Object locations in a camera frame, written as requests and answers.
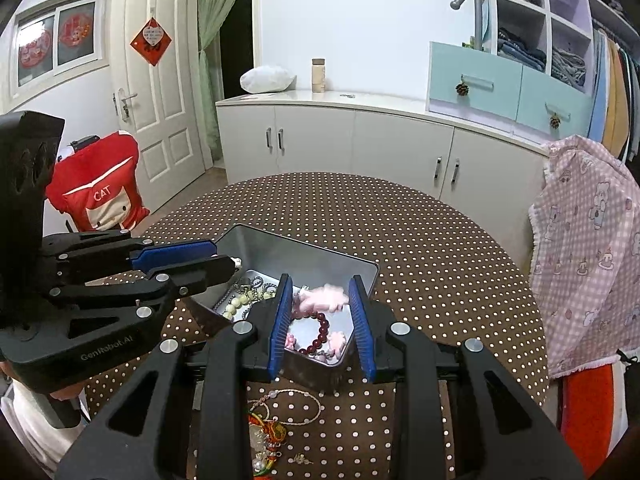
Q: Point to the hanging clothes row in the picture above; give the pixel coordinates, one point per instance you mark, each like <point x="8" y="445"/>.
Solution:
<point x="615" y="107"/>

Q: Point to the beige jar with lid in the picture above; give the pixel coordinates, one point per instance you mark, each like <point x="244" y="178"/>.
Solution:
<point x="318" y="75"/>

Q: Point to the red cat chair cover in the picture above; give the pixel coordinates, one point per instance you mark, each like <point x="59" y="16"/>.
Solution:
<point x="97" y="185"/>

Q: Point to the person left hand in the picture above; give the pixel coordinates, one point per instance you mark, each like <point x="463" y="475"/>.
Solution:
<point x="67" y="393"/>

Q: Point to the teal two drawer unit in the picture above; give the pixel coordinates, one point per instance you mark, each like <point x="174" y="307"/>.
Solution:
<point x="503" y="94"/>

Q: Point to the white low sideboard cabinet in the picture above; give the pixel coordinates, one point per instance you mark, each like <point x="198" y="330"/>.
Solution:
<point x="490" y="176"/>

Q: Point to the dark metal jewelry box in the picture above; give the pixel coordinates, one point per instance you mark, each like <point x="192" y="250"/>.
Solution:
<point x="267" y="256"/>

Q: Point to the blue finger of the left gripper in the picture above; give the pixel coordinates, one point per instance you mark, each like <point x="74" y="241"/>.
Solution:
<point x="193" y="277"/>
<point x="169" y="255"/>

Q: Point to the red white storage box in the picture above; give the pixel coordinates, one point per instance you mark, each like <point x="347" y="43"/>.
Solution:
<point x="593" y="414"/>

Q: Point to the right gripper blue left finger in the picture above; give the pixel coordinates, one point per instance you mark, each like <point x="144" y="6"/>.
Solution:
<point x="143" y="432"/>

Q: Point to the green door curtain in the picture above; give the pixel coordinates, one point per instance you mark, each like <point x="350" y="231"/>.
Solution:
<point x="211" y="17"/>

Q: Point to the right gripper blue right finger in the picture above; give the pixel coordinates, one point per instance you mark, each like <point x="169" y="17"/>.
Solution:
<point x="457" y="409"/>

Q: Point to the white plastic bag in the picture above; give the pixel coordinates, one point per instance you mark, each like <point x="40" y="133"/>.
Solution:
<point x="266" y="79"/>

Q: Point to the window with red paper cuts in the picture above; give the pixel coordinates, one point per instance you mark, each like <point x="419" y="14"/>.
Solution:
<point x="59" y="40"/>

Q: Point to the red diamond door decoration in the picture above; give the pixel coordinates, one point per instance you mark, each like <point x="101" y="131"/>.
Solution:
<point x="151" y="42"/>

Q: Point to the pink bear patterned cloth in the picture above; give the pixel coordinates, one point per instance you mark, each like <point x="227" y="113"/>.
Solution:
<point x="585" y="266"/>

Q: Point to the small silver earrings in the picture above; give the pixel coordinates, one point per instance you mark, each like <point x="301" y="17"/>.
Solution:
<point x="301" y="459"/>

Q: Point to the lilac stair shelf unit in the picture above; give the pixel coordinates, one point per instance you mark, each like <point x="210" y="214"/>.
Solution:
<point x="561" y="38"/>

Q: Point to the white panel door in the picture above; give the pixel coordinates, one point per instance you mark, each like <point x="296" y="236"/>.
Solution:
<point x="155" y="103"/>

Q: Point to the brown polka dot tablecloth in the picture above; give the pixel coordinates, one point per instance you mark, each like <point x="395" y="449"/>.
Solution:
<point x="437" y="270"/>

